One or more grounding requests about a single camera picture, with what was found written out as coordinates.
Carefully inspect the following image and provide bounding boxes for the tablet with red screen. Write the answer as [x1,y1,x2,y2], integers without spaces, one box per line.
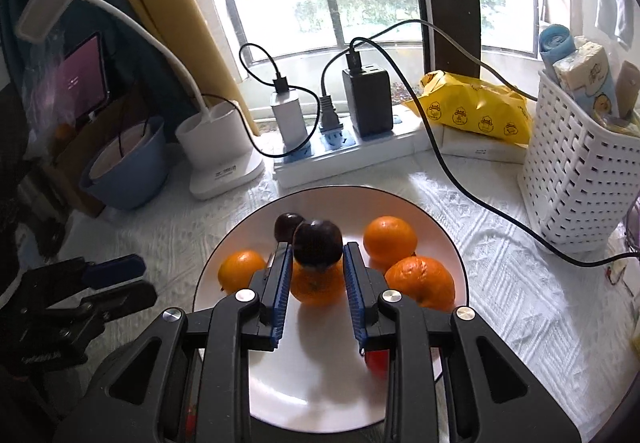
[52,33,111,116]

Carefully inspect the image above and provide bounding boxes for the white desk lamp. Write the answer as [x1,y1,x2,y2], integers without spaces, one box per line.
[15,0,265,200]

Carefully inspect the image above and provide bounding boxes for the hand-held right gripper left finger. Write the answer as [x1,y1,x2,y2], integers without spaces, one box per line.
[65,241,293,443]

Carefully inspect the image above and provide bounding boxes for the white plate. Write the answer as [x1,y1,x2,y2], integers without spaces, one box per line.
[192,185,471,434]

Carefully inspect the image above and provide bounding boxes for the clear plastic bag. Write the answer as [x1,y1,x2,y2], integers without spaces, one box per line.
[20,38,71,138]

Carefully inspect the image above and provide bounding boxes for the teal curtain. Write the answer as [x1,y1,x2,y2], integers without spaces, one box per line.
[0,0,201,134]

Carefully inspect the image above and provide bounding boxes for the white power strip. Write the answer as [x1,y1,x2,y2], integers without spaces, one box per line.
[272,105,446,188]

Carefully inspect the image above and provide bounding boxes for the tissue pack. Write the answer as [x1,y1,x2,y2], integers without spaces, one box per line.
[552,43,621,121]

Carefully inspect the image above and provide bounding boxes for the black charger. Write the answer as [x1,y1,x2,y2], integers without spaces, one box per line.
[342,65,393,138]

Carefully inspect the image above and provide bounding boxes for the cardboard box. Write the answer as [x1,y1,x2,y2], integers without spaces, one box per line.
[47,83,153,218]

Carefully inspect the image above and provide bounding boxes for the blue bag roll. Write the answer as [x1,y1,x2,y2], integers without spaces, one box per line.
[538,25,578,68]

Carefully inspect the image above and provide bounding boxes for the black power plug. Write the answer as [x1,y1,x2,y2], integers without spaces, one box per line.
[318,50,353,134]

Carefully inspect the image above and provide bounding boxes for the white charger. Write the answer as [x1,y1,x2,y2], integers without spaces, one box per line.
[270,90,307,148]

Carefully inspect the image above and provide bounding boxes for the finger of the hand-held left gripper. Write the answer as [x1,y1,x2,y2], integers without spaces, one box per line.
[80,282,158,324]
[82,254,146,288]

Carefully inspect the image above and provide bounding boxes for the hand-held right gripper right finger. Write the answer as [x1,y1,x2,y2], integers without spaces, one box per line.
[342,241,583,443]

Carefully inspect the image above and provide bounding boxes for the blue bowl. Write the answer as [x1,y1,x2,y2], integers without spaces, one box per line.
[80,115,168,211]

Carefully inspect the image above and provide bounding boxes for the red tomato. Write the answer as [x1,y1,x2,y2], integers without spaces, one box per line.
[364,350,391,380]

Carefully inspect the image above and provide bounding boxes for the white textured tablecloth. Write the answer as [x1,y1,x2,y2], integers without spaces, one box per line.
[15,163,640,443]

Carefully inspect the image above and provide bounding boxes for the yellow snack bag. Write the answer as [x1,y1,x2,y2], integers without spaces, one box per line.
[402,70,533,144]

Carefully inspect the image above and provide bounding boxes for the white woven basket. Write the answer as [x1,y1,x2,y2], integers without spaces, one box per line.
[517,68,640,254]

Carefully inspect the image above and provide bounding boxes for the dark plum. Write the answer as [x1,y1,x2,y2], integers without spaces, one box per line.
[274,212,307,244]
[292,219,344,271]

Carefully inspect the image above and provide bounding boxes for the white tissue box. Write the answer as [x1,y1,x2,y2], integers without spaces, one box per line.
[440,125,528,166]

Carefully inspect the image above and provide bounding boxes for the brown packet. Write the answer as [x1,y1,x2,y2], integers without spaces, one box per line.
[615,62,640,118]

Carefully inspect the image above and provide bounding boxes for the black charger cable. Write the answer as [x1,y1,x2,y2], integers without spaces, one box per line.
[239,43,292,94]
[349,37,640,269]

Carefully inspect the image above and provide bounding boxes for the orange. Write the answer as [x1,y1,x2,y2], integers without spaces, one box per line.
[363,216,418,266]
[218,250,268,295]
[290,263,346,308]
[384,256,457,313]

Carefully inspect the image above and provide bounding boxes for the balcony railing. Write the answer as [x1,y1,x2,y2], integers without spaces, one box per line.
[225,0,561,68]

